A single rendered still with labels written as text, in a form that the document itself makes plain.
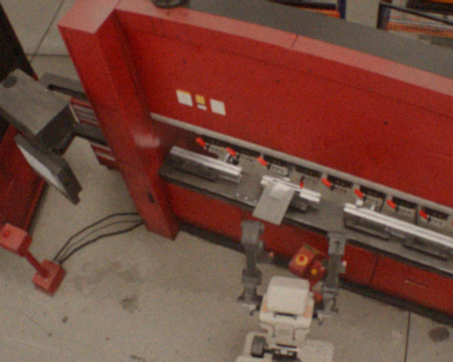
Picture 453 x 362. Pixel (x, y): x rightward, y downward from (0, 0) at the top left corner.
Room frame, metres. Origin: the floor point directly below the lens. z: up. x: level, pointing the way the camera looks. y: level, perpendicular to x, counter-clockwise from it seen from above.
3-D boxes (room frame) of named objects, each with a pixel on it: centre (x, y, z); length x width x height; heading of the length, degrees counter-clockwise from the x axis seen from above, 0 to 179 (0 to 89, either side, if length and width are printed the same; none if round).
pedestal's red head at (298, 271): (1.49, -0.42, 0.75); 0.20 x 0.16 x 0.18; 42
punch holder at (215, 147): (2.20, -0.01, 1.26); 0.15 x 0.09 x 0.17; 56
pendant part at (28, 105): (2.25, 0.98, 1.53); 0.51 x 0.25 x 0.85; 41
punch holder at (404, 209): (1.53, -1.00, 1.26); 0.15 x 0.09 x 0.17; 56
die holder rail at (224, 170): (2.28, 0.10, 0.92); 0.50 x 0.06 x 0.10; 56
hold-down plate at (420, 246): (1.35, -1.16, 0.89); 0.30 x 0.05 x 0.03; 56
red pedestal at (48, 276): (2.09, 1.55, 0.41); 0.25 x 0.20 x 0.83; 146
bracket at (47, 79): (2.47, 0.87, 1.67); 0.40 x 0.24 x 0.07; 56
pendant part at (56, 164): (2.15, 1.02, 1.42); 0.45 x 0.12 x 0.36; 41
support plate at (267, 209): (1.84, -0.28, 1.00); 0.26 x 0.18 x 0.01; 146
